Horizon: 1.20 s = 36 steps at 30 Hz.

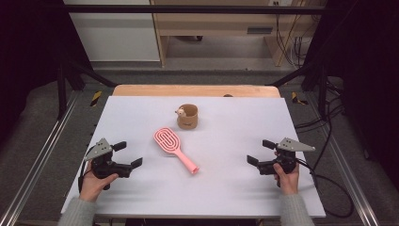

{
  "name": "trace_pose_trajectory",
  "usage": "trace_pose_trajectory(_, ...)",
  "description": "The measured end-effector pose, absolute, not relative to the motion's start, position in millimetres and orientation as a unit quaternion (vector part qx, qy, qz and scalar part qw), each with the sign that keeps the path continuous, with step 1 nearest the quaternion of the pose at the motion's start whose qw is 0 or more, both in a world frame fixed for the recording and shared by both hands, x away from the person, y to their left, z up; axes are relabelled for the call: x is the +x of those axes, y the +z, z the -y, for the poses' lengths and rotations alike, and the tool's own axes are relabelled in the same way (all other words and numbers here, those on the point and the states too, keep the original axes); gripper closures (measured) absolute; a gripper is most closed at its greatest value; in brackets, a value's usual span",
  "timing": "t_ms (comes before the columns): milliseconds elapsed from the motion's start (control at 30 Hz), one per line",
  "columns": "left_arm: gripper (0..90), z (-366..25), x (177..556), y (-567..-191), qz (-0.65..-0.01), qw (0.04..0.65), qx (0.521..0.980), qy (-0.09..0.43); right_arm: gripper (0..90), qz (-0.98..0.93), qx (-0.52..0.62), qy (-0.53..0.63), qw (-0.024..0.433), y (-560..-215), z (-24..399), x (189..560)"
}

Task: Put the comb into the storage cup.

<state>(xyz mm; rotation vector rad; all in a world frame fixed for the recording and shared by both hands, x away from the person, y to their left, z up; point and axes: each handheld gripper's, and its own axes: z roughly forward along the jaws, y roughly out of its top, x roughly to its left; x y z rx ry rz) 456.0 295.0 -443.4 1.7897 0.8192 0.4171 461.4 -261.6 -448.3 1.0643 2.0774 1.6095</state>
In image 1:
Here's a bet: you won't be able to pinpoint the wooden table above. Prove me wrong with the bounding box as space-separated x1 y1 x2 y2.
112 84 281 98

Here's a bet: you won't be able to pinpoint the black floor cables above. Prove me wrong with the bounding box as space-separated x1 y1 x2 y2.
295 78 346 172

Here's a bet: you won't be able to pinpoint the black metal crossbar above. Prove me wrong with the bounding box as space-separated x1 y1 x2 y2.
62 4 327 15

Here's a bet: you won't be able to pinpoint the white cabinet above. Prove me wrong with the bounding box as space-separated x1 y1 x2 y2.
62 0 161 62

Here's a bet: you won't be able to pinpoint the hand-held gripper cable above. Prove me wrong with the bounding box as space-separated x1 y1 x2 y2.
78 145 96 193
295 158 355 219

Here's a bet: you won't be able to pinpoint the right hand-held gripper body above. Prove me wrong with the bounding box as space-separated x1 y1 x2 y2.
257 137 316 176

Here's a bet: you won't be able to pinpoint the pink hairbrush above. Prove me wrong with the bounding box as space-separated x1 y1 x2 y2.
152 126 200 175

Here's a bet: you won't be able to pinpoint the light wooden desk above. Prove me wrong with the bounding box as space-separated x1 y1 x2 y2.
150 0 318 68

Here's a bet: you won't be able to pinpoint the black metal frame strut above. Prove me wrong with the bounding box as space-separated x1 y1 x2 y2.
56 59 118 121
269 60 328 119

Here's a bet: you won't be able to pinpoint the aluminium rail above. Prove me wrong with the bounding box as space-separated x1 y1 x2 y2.
305 92 382 226
0 90 81 226

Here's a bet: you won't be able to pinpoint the hanging black cables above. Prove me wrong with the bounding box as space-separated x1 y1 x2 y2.
275 13 307 69

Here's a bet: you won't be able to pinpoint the yellow black tape strip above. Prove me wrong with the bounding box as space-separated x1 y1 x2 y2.
89 90 104 107
291 91 309 106

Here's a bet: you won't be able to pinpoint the person's right hand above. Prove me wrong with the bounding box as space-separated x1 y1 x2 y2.
272 161 301 196

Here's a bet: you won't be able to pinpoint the black curtain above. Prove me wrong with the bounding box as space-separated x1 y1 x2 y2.
302 0 399 183
0 0 92 142

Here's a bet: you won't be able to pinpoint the white board sheet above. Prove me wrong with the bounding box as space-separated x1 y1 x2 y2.
60 95 327 219

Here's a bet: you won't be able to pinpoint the brown cup with bear figure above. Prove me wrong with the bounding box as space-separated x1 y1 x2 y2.
174 104 200 130

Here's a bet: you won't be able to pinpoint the left hand-held gripper cable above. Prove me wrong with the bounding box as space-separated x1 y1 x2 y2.
78 145 96 193

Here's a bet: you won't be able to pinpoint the person's left hand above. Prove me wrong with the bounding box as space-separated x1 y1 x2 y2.
78 159 120 203

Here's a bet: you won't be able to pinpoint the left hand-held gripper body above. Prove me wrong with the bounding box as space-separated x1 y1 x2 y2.
84 137 134 191

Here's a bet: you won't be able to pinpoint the right hand-held gripper cable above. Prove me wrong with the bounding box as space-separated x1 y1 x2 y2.
295 158 355 219

